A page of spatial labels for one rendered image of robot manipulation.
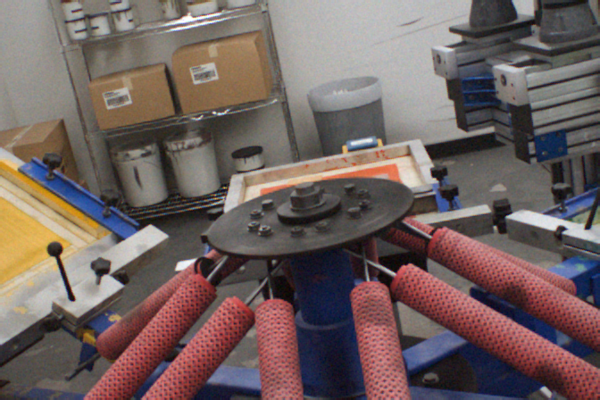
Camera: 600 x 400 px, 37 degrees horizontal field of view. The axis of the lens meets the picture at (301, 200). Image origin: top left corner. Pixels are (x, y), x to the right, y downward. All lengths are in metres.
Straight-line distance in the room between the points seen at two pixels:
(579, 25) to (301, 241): 1.43
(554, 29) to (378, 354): 1.53
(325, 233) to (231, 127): 4.74
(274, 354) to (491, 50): 1.95
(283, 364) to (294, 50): 4.78
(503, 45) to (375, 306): 1.89
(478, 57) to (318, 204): 1.70
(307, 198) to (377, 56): 4.59
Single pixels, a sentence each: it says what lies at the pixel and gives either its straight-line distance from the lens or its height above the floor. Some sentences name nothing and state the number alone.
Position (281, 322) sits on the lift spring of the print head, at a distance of 1.13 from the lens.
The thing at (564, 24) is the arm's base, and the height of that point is 1.30.
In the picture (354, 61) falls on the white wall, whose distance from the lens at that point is 5.82.
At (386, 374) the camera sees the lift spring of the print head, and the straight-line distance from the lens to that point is 1.07.
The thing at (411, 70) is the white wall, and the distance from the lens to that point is 5.86.
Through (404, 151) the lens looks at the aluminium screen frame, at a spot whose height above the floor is 0.97.
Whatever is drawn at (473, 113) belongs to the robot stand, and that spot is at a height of 1.00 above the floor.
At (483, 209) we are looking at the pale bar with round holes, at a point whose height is 1.04.
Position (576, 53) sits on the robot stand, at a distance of 2.47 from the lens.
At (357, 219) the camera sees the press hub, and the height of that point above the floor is 1.31.
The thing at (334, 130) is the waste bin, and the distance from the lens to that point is 5.38.
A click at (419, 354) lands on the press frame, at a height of 1.02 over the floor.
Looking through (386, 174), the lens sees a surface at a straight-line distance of 2.59.
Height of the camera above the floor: 1.71
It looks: 18 degrees down
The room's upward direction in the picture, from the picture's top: 12 degrees counter-clockwise
